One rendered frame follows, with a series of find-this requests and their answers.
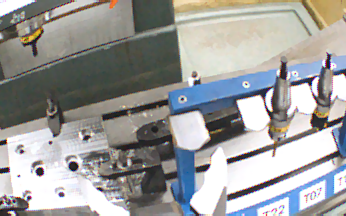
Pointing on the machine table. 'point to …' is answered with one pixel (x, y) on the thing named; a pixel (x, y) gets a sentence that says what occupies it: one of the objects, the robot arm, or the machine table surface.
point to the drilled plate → (76, 205)
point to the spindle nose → (25, 26)
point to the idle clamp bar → (172, 135)
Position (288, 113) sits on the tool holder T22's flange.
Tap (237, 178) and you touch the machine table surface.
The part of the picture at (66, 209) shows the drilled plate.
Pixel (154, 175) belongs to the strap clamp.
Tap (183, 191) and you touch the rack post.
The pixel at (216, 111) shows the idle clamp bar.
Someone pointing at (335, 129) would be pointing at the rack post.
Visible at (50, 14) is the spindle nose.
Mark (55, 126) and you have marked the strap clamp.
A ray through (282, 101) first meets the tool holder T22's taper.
